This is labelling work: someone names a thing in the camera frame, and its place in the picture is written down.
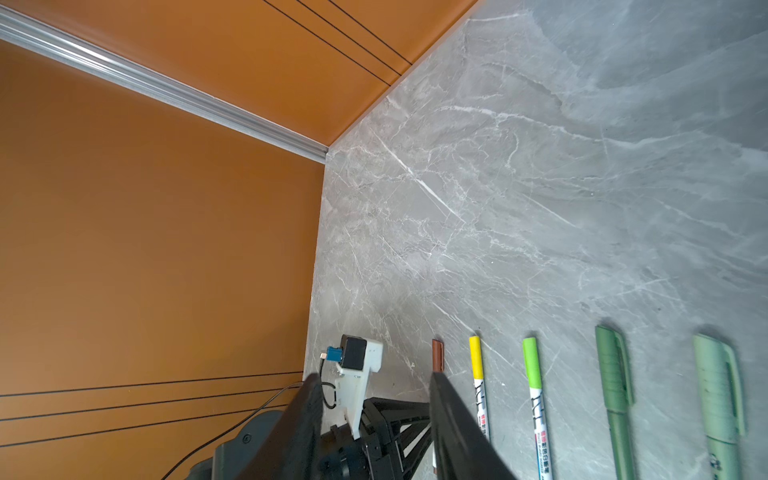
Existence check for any dark green pen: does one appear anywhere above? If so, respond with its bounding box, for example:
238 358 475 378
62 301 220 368
595 325 636 480

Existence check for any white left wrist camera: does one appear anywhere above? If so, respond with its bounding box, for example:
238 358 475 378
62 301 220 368
321 335 384 440

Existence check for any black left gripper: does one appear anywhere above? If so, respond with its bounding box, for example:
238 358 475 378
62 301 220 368
318 397 432 480

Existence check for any brown pen cap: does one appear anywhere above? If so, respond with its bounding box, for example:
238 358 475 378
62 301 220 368
431 339 445 373

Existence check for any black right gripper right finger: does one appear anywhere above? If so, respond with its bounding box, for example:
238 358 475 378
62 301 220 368
429 372 515 480

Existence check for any aluminium left corner post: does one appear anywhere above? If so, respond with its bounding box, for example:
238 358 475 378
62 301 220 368
1 6 328 164

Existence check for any light green pen black tip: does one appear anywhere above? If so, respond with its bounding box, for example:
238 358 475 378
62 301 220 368
693 334 746 479

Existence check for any white pen yellow tip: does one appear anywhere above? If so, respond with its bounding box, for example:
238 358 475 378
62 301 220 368
469 335 490 440

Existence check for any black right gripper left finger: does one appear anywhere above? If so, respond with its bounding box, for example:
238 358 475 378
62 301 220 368
237 373 324 480

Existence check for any white pen light green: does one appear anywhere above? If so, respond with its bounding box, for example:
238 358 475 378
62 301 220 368
522 337 554 480

